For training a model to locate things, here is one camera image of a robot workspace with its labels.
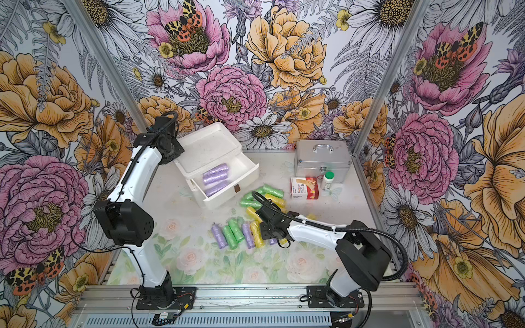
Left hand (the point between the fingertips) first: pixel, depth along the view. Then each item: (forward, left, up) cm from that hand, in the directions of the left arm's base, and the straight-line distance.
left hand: (174, 159), depth 87 cm
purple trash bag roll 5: (-25, -31, -21) cm, 45 cm away
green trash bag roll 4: (-5, -30, -21) cm, 37 cm away
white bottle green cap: (0, -68, -16) cm, 69 cm away
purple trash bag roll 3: (-12, -16, -5) cm, 21 cm away
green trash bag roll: (-25, -23, -21) cm, 40 cm away
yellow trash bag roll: (-22, -33, -21) cm, 45 cm away
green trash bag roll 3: (-8, -30, -21) cm, 38 cm away
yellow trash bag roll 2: (-14, -31, -21) cm, 40 cm away
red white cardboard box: (-1, -57, -20) cm, 60 cm away
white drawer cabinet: (+9, -13, -1) cm, 15 cm away
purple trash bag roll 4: (-26, -19, -22) cm, 38 cm away
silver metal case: (+9, -62, -10) cm, 63 cm away
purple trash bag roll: (-2, -19, -4) cm, 20 cm away
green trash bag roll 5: (-3, -39, -19) cm, 43 cm away
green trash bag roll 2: (-21, -25, -22) cm, 39 cm away
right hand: (-25, -39, -20) cm, 50 cm away
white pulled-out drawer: (-2, -28, -6) cm, 29 cm away
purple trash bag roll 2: (-7, -15, -5) cm, 17 cm away
